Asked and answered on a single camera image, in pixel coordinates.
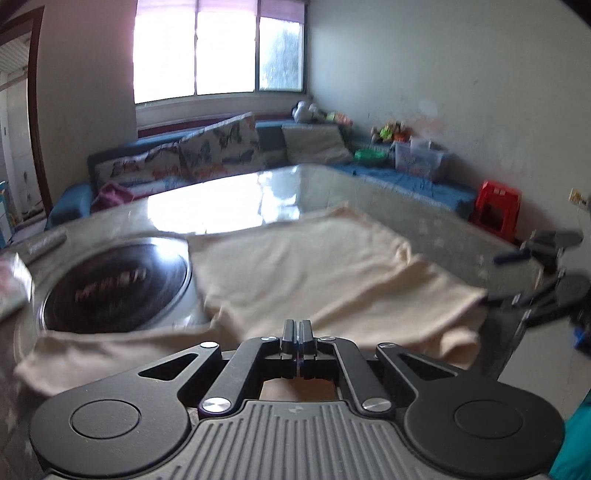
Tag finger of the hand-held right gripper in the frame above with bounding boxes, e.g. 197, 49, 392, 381
493, 244, 536, 265
479, 284, 561, 310

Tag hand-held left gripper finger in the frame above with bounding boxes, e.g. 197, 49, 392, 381
133, 318, 300, 415
299, 318, 463, 415

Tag cream garment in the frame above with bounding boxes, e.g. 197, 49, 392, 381
14, 205, 490, 402

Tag red plastic stool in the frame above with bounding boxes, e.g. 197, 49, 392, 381
468, 181, 523, 243

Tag blue sofa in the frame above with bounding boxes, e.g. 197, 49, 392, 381
46, 117, 478, 227

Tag clear printed storage box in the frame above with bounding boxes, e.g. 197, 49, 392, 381
394, 142, 451, 182

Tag person's teal clothing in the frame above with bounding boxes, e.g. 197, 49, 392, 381
549, 392, 591, 480

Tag small plush toys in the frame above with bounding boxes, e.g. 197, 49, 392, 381
372, 122, 411, 144

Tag green bowl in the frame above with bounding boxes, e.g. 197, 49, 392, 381
355, 145, 387, 168

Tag black round induction cooktop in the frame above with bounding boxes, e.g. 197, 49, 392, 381
39, 237, 194, 334

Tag grey pillow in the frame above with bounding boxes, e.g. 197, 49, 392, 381
281, 124, 354, 165

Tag butterfly print cushion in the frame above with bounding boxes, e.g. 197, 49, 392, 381
178, 112, 265, 181
95, 143, 185, 191

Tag pink cloth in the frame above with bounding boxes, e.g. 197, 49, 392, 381
92, 182, 134, 213

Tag panda plush toy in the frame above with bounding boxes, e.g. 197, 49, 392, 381
291, 100, 325, 123

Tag grey remote control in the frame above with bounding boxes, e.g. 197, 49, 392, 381
27, 231, 68, 256

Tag window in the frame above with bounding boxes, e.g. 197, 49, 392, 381
133, 0, 308, 104

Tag blue cabinet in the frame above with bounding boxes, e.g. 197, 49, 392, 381
0, 180, 16, 245

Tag purple window blind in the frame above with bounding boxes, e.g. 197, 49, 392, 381
136, 0, 308, 23

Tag dark wooden door frame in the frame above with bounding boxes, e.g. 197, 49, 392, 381
25, 7, 55, 217

